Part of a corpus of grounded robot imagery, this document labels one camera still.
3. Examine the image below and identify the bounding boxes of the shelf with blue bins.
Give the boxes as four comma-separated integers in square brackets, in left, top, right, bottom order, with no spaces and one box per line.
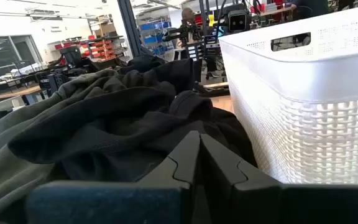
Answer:
[136,14,174,60]

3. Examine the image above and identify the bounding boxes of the black aluminium rig frame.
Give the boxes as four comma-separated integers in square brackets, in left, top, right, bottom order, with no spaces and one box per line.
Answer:
[116,0,230,97]

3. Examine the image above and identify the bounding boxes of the white plastic laundry basket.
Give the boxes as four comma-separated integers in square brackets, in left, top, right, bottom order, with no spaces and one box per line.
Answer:
[218,3,358,185]

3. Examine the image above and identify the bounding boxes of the black block white labels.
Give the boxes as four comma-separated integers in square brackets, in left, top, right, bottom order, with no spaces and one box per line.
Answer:
[185,43,205,62]

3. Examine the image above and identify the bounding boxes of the shelf with red bins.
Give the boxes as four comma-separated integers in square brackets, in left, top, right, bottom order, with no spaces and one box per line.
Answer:
[78,35,126,63]

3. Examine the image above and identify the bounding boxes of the cardboard box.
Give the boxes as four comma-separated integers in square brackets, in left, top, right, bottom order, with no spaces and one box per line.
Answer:
[94,21,117,38]

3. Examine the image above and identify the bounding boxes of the black garment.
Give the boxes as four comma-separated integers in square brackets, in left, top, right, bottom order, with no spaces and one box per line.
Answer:
[7,54,258,183]

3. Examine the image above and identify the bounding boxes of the wooden workbench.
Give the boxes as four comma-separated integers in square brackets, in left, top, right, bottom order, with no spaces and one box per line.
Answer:
[0,85,45,102]

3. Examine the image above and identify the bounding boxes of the black neighbouring robot camera head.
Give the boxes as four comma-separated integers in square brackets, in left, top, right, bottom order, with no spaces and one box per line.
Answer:
[219,2,253,34]

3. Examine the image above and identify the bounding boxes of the dark olive grey garment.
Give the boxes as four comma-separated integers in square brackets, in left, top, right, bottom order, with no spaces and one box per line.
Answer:
[0,68,180,224]

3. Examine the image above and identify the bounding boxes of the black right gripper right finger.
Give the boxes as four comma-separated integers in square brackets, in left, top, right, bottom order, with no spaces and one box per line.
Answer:
[200,133,282,224]

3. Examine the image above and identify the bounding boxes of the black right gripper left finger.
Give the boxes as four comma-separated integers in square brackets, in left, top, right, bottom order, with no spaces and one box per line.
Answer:
[138,130,201,224]

